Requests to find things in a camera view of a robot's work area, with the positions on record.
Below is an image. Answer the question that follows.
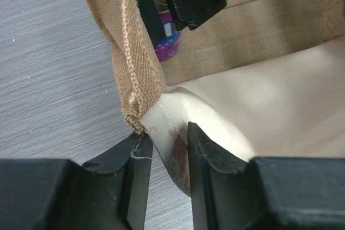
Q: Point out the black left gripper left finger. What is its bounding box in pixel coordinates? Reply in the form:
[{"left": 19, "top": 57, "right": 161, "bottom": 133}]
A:
[{"left": 1, "top": 134, "right": 153, "bottom": 229}]

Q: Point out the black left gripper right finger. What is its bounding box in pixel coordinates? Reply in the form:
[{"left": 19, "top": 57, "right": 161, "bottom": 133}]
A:
[{"left": 188, "top": 123, "right": 344, "bottom": 230}]

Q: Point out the tan burlap canvas bag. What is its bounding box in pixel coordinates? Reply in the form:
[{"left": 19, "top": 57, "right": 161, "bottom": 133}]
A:
[{"left": 86, "top": 0, "right": 344, "bottom": 194}]

